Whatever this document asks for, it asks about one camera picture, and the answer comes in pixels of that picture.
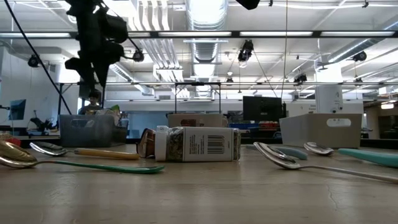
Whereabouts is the person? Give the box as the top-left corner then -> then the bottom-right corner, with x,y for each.
78,90 -> 103,115

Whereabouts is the lime chili ramen packet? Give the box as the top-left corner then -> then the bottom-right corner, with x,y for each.
108,104 -> 123,127

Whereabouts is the blue-lit monitor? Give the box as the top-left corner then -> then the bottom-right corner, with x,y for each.
8,98 -> 27,121

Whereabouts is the glass herb jar white label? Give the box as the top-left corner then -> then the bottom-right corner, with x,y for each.
154,125 -> 242,162

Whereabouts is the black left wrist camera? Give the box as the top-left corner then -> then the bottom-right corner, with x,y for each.
104,14 -> 129,44

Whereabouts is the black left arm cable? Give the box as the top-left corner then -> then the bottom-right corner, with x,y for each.
3,0 -> 73,115

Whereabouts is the spoon with teal handle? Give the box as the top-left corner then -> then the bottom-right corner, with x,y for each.
303,141 -> 398,169

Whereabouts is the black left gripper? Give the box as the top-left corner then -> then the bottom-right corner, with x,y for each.
64,14 -> 126,91

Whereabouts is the dark grey translucent bin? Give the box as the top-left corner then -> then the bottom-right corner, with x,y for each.
58,114 -> 128,148

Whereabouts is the red yellow ramen packet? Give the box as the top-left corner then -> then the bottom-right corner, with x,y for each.
0,132 -> 22,147

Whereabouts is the black monitor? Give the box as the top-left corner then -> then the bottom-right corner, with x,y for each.
243,95 -> 287,123

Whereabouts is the white bin holding utensils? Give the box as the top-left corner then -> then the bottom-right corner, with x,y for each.
279,113 -> 363,149

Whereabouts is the spoon with yellow handle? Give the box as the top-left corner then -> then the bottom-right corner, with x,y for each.
30,141 -> 141,161

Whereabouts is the brown spice pouch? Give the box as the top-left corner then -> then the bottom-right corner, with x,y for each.
136,128 -> 157,158

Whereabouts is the white bin holding spices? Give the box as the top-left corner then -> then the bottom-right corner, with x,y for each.
167,113 -> 229,128

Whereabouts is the gold spoon green handle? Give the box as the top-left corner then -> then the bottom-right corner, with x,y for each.
0,139 -> 165,174

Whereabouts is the spoon with orange-tipped handle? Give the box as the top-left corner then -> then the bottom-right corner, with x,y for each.
253,141 -> 398,184

